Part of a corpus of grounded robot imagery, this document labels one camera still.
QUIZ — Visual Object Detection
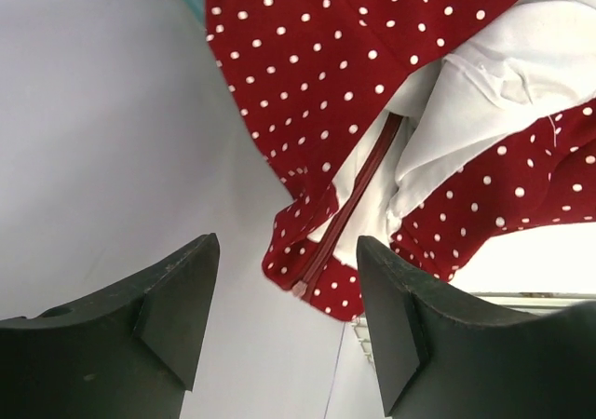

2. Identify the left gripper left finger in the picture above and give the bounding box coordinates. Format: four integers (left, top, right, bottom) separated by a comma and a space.
1, 234, 220, 419

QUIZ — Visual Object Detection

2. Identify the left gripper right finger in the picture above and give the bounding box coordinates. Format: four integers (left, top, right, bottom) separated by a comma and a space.
357, 237, 595, 418

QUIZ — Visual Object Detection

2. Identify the red polka dot skirt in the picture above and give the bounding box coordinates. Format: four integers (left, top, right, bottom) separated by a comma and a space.
205, 0, 595, 321

